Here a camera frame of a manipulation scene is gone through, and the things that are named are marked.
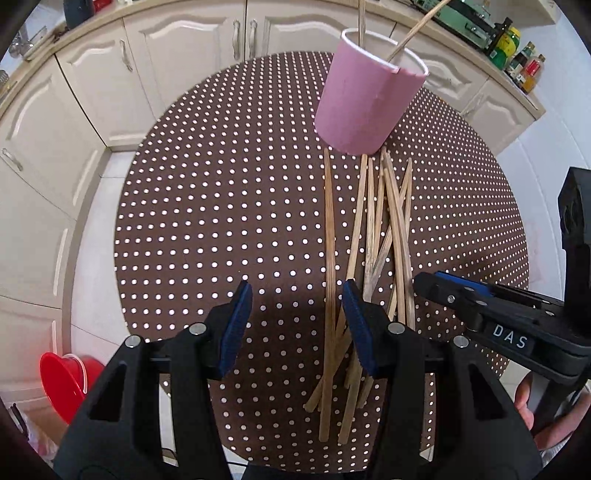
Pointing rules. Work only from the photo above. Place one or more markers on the brown polka-dot tablecloth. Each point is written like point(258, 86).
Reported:
point(221, 207)

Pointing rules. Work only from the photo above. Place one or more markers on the white plastic bag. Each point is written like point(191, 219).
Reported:
point(37, 438)

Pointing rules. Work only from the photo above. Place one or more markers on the dark sauce bottle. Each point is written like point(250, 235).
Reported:
point(521, 60)

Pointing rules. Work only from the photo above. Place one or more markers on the pile of wooden chopsticks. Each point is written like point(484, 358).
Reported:
point(400, 221)

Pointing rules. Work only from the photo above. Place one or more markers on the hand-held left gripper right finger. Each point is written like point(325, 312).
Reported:
point(359, 323)

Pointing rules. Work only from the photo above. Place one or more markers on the green yellow-lidded jar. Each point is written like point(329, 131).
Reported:
point(507, 44)

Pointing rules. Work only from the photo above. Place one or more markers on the green kitchen appliance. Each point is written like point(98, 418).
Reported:
point(466, 18)

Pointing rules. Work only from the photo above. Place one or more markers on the dark blue jar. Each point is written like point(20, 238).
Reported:
point(81, 11)

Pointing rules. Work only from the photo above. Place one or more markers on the thin bamboo chopstick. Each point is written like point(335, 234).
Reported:
point(415, 30)
point(361, 23)

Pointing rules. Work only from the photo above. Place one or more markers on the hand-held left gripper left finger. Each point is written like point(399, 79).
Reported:
point(234, 323)

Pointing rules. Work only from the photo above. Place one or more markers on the red-labelled sauce bottle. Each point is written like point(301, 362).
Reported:
point(534, 74)

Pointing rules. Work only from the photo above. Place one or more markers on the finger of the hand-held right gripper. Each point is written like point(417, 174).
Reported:
point(466, 281)
point(443, 290)

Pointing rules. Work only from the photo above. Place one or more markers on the pink paper-wrapped cup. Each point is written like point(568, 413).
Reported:
point(364, 97)

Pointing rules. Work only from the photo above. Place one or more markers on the red plastic bowl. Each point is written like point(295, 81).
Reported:
point(60, 383)

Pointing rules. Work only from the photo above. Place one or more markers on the person's right hand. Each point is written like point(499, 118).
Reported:
point(524, 406)

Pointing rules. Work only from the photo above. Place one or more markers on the cream kitchen cabinets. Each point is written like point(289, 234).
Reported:
point(161, 60)

